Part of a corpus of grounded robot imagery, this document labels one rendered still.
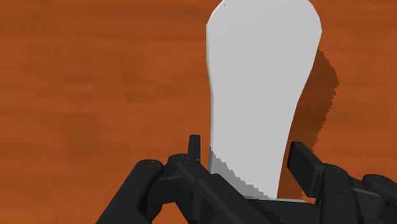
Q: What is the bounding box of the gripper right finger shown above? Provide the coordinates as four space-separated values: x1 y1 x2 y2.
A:
286 141 397 224

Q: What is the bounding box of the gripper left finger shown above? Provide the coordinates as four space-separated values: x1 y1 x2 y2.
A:
95 134 261 224

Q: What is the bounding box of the white vase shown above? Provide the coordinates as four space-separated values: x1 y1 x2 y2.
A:
205 0 323 200

